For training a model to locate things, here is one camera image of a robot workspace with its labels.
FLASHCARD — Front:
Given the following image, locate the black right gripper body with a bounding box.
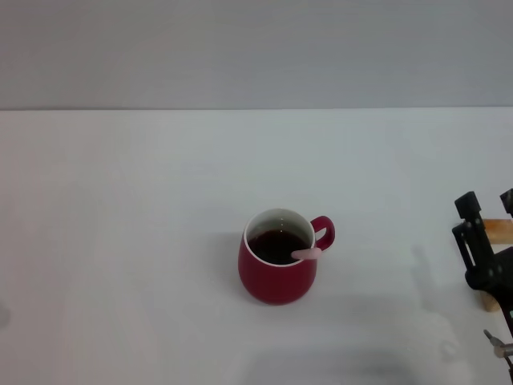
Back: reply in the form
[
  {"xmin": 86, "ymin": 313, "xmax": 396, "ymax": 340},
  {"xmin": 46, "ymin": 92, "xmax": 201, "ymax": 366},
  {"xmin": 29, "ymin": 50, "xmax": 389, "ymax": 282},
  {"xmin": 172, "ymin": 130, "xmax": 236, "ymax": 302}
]
[{"xmin": 487, "ymin": 246, "xmax": 513, "ymax": 342}]

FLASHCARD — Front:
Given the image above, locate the pink handled metal spoon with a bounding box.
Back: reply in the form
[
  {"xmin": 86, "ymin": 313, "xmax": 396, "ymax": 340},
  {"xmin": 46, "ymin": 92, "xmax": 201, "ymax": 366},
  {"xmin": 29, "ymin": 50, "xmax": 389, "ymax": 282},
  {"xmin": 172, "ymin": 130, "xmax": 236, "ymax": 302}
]
[{"xmin": 291, "ymin": 247, "xmax": 322, "ymax": 261}]

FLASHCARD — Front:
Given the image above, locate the red ceramic cup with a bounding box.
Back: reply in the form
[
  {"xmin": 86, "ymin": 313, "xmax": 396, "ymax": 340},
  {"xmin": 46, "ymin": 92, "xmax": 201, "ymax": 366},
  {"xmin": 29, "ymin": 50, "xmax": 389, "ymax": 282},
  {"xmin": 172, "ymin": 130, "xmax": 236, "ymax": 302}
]
[{"xmin": 236, "ymin": 207, "xmax": 337, "ymax": 306}]

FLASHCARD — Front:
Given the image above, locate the silver wing bolt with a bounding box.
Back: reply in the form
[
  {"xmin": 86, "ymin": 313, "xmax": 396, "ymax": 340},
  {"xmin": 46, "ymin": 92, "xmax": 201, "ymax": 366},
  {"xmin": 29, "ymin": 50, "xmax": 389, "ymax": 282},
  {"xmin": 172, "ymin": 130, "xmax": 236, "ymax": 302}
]
[{"xmin": 483, "ymin": 329, "xmax": 513, "ymax": 358}]

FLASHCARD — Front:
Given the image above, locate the dark coffee liquid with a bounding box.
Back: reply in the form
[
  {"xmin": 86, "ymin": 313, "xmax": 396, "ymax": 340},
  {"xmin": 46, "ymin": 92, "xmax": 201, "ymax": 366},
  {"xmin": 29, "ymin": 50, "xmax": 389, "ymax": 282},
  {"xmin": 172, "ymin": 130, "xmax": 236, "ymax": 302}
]
[{"xmin": 246, "ymin": 229, "xmax": 310, "ymax": 265}]

